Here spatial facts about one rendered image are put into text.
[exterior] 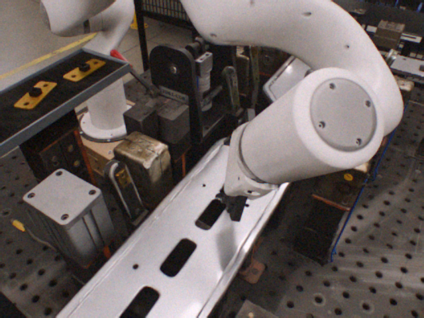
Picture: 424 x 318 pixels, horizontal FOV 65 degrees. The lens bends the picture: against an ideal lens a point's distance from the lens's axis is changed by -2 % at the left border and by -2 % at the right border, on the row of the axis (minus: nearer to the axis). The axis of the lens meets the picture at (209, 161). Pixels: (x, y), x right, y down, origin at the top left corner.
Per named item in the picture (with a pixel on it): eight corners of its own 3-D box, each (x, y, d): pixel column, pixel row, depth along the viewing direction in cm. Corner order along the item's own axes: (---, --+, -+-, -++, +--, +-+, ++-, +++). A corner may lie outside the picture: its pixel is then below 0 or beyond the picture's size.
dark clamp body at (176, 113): (186, 238, 92) (176, 129, 66) (148, 218, 97) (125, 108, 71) (207, 212, 99) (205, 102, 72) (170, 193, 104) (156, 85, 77)
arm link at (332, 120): (295, 99, 40) (228, 127, 38) (369, 47, 28) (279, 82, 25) (325, 163, 40) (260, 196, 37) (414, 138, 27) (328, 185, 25)
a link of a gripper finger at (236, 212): (246, 223, 45) (234, 220, 51) (254, 167, 46) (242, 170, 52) (238, 222, 45) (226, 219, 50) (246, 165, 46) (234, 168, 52)
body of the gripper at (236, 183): (292, 198, 41) (258, 202, 51) (300, 118, 43) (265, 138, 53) (233, 187, 39) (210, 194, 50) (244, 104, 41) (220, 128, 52)
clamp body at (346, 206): (328, 274, 85) (375, 182, 61) (283, 252, 89) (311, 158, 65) (338, 247, 90) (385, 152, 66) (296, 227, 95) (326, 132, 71)
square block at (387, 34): (366, 123, 129) (402, 32, 104) (346, 116, 132) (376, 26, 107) (371, 112, 134) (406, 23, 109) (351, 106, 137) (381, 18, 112)
